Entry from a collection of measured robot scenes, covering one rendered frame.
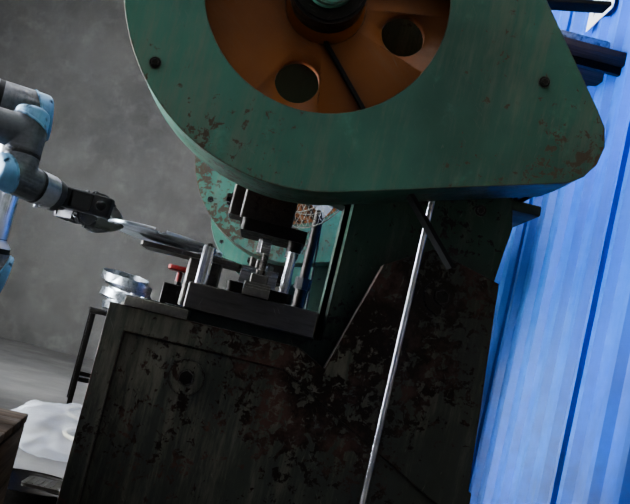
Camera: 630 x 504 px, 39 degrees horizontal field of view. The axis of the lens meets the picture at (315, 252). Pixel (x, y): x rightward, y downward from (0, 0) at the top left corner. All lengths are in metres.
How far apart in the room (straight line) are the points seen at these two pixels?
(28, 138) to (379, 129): 0.73
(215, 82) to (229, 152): 0.14
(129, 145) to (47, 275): 1.51
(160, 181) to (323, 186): 7.26
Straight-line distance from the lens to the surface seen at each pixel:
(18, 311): 9.11
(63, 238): 9.06
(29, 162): 1.96
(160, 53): 1.83
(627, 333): 2.84
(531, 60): 1.90
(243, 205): 2.15
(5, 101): 2.34
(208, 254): 2.03
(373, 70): 1.91
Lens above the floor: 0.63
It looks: 6 degrees up
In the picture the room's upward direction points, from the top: 14 degrees clockwise
